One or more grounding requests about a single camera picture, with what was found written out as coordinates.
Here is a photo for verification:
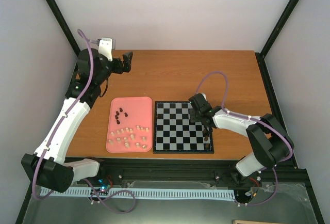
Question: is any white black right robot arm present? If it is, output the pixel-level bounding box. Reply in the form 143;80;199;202
189;93;294;186

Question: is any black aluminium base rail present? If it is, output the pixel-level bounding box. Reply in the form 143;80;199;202
33;158;307;190

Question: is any black white chessboard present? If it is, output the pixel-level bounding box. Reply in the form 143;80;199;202
153;101;214;154

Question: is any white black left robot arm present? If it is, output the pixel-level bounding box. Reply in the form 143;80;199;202
21;49;133;193

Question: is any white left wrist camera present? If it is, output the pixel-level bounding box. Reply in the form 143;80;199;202
98;37;116;61

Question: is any light blue slotted cable duct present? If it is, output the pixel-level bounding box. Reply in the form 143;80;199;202
51;187;235;201

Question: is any black aluminium frame post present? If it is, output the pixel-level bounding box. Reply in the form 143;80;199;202
260;0;300;59
45;0;80;56

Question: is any black aluminium frame post right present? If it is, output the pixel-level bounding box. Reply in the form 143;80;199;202
260;0;300;59

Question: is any pink plastic tray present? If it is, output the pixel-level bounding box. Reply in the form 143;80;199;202
106;97;153;153

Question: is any black side frame rail right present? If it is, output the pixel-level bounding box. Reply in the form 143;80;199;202
254;51;297;168

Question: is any black aluminium frame post left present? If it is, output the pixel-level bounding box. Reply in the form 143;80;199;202
45;0;80;56

